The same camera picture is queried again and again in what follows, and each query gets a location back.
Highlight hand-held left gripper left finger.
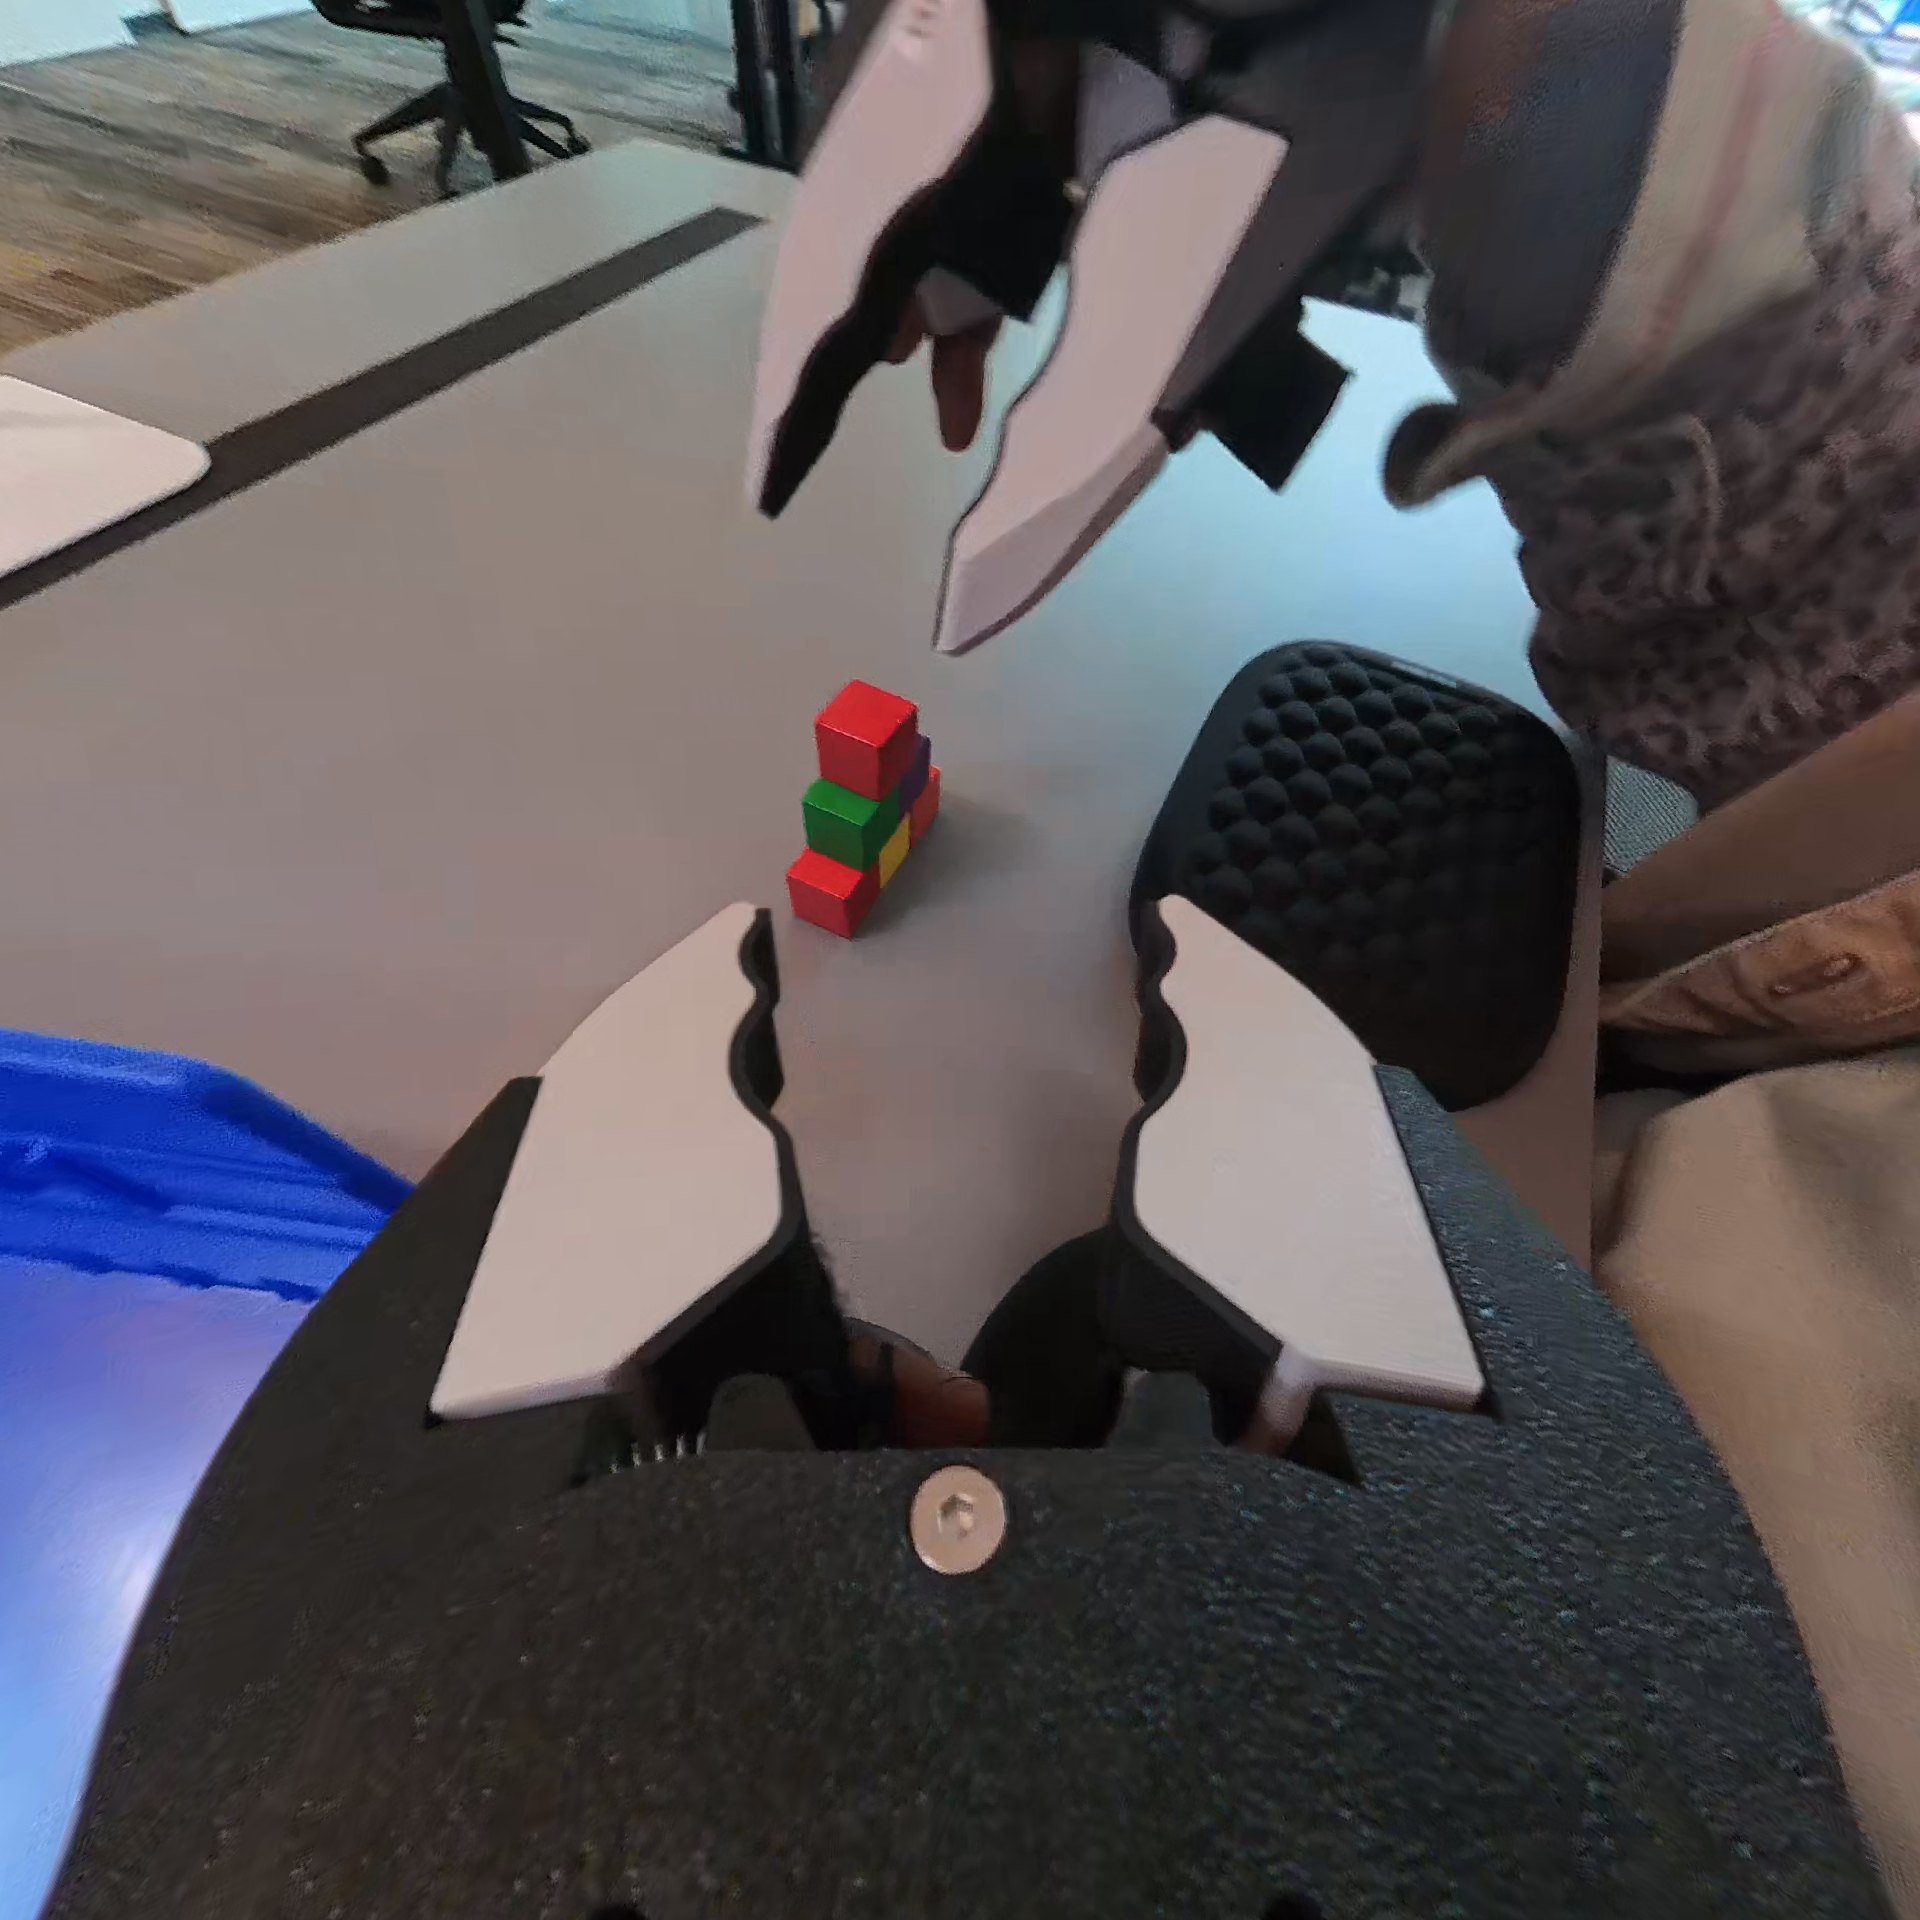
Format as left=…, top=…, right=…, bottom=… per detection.
left=426, top=902, right=812, bottom=1426

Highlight blue plastic bin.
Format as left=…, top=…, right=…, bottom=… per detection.
left=0, top=1026, right=417, bottom=1920

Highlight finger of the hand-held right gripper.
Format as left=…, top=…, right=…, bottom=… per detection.
left=746, top=0, right=998, bottom=521
left=935, top=116, right=1297, bottom=655

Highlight beige trousers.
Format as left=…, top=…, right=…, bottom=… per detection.
left=1590, top=704, right=1920, bottom=1920

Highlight black bumpy armrest pad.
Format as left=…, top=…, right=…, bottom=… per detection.
left=1126, top=640, right=1606, bottom=1112

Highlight person's right forearm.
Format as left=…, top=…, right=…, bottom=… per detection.
left=1389, top=0, right=1824, bottom=503

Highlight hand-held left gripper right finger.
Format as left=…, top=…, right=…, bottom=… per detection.
left=1112, top=895, right=1489, bottom=1450

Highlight green wooden cube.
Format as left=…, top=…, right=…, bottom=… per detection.
left=799, top=775, right=907, bottom=871

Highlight black table leg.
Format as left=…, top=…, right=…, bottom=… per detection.
left=729, top=0, right=842, bottom=169

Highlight black office chair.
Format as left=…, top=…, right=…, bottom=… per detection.
left=306, top=0, right=591, bottom=191

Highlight grey desk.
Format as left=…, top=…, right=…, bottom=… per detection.
left=0, top=137, right=1611, bottom=1444

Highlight black desk cable strip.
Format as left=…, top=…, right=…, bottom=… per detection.
left=0, top=206, right=768, bottom=612

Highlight white flat pad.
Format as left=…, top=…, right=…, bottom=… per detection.
left=0, top=374, right=211, bottom=581

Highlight person's right hand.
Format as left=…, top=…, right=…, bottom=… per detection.
left=898, top=273, right=1003, bottom=456

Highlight grey mesh chair seat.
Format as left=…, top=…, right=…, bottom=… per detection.
left=1604, top=756, right=1700, bottom=874

